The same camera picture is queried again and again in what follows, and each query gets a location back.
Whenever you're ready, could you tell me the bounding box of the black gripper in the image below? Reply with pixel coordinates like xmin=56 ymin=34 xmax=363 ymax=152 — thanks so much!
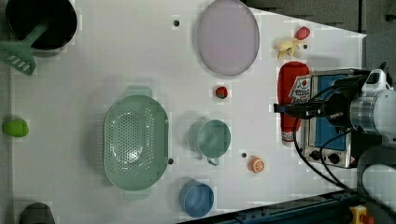
xmin=274 ymin=74 xmax=367 ymax=128

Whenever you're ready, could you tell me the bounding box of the red plush ketchup bottle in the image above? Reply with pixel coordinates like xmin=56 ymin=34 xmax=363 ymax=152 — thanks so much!
xmin=277 ymin=62 xmax=311 ymax=143

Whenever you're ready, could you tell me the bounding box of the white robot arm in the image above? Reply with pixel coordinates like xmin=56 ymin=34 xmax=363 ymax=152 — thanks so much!
xmin=274 ymin=69 xmax=395 ymax=140

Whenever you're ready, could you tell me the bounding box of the green oval strainer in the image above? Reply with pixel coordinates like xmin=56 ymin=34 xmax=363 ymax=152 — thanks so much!
xmin=103 ymin=86 xmax=169 ymax=201

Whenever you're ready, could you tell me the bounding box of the silver toaster oven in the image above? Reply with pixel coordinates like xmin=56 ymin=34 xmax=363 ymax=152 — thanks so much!
xmin=303 ymin=68 xmax=386 ymax=169

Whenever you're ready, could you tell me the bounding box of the yellow plush banana toy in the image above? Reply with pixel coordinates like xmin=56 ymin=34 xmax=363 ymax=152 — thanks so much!
xmin=276 ymin=38 xmax=307 ymax=60

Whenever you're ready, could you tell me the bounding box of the plush orange slice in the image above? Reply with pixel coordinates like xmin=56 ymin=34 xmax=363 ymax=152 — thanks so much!
xmin=247 ymin=157 xmax=265 ymax=174

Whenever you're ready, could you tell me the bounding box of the plush strawberry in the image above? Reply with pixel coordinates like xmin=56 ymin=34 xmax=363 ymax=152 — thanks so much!
xmin=215 ymin=86 xmax=228 ymax=99

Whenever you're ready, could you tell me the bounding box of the green mug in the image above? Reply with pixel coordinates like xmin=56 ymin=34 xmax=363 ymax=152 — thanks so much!
xmin=188 ymin=119 xmax=232 ymax=166

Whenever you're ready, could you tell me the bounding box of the purple round plate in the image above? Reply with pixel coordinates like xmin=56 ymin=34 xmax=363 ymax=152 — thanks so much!
xmin=197 ymin=0 xmax=260 ymax=76

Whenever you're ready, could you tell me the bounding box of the yellow red emergency button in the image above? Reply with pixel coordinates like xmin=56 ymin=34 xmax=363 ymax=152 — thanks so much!
xmin=349 ymin=205 xmax=375 ymax=224

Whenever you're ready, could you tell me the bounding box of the blue cup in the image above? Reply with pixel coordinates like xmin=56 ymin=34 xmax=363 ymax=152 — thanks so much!
xmin=178 ymin=179 xmax=214 ymax=217

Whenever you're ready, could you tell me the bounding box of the dark grey round object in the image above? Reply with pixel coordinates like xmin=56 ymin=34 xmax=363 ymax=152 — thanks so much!
xmin=18 ymin=203 xmax=55 ymax=224

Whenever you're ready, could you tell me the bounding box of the green plush pepper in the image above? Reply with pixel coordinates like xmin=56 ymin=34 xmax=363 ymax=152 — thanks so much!
xmin=2 ymin=119 xmax=29 ymax=137

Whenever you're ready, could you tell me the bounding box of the green slotted spatula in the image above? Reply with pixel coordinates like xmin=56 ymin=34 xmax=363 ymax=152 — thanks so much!
xmin=0 ymin=23 xmax=49 ymax=76

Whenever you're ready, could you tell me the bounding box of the black pot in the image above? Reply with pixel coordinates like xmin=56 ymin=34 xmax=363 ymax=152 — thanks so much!
xmin=6 ymin=0 xmax=78 ymax=50

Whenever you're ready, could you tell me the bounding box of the black cable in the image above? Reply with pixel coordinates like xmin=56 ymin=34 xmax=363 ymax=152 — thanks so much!
xmin=292 ymin=83 xmax=396 ymax=216

